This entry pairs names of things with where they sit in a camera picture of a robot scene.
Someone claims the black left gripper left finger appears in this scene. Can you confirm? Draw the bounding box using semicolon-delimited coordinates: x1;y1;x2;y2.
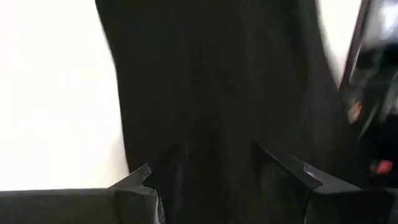
0;142;190;224

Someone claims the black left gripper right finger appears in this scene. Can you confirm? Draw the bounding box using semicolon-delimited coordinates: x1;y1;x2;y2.
251;139;398;224

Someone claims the black garment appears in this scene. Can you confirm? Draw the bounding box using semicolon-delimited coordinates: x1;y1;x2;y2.
95;0;369;224

